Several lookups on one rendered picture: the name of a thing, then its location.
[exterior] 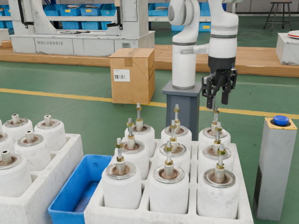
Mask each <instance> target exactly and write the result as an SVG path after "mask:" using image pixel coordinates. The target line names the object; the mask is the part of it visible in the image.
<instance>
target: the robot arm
mask: <svg viewBox="0 0 299 224"><path fill-rule="evenodd" d="M243 1H244V0H208V2H209V7H210V15H211V33H210V42H209V44H203V45H198V46H196V44H197V37H198V29H199V20H200V6H199V3H198V1H197V0H171V1H170V5H169V9H168V20H169V23H170V24H171V25H174V26H183V25H184V26H185V27H184V29H183V30H182V31H181V32H180V33H178V34H177V35H174V36H173V42H172V87H173V88H175V89H181V90H187V89H192V88H194V87H195V69H196V54H207V53H208V67H209V68H210V73H209V76H207V77H206V76H203V77H202V96H204V97H207V105H206V106H207V109H208V110H211V111H213V110H214V105H215V96H216V93H217V92H218V91H219V89H220V87H222V90H223V92H222V100H221V103H222V104H225V105H227V104H229V97H230V92H231V90H232V89H235V84H236V79H237V73H238V70H237V69H233V68H234V67H235V61H236V52H237V33H238V16H237V15H236V14H233V13H229V12H225V11H224V10H223V8H222V3H240V2H243ZM231 81H233V82H232V85H231ZM212 85H214V86H216V87H212ZM206 90H207V92H206ZM211 90H213V93H212V94H211Z"/></svg>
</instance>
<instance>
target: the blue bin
mask: <svg viewBox="0 0 299 224"><path fill-rule="evenodd" d="M112 158H113V156H107V155H93V154H87V155H85V156H84V157H83V158H82V160H81V161H80V163H79V164H78V166H77V167H76V168H75V170H74V171H73V173H72V174H71V176H70V177H69V179H68V180H67V181H66V183H65V184H64V186H63V187H62V189H61V190H60V191H59V193H58V194H57V196H56V197H55V199H54V200H53V202H52V203H51V204H50V206H49V208H48V213H49V215H50V216H51V218H52V222H53V224H85V218H84V211H85V209H86V207H87V205H88V204H89V201H90V200H91V198H92V196H93V194H94V192H95V190H96V188H97V186H98V184H99V183H100V181H101V179H102V173H103V171H104V170H105V169H106V168H107V167H108V165H109V164H110V162H111V160H112Z"/></svg>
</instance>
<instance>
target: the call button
mask: <svg viewBox="0 0 299 224"><path fill-rule="evenodd" d="M273 121H274V122H275V123H276V124H279V125H286V124H287V123H288V122H289V118H288V117H286V116H281V115H277V116H274V117H273Z"/></svg>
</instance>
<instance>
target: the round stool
mask: <svg viewBox="0 0 299 224"><path fill-rule="evenodd" d="M270 4H273V5H272V8H271V10H270V13H269V16H270V14H271V11H272V9H273V6H274V4H277V7H276V11H275V15H274V19H273V21H268V19H269V16H268V18H267V21H266V22H265V26H264V28H263V29H265V27H266V24H272V27H271V31H272V29H273V25H274V24H283V26H282V29H284V24H290V28H291V31H292V26H291V23H292V22H291V15H290V7H289V4H292V1H271V2H270ZM278 4H283V20H282V21H275V16H276V13H277V8H278ZM285 4H288V12H289V20H290V21H284V6H285ZM269 22H272V23H269ZM274 22H283V23H274ZM284 22H286V23H284Z"/></svg>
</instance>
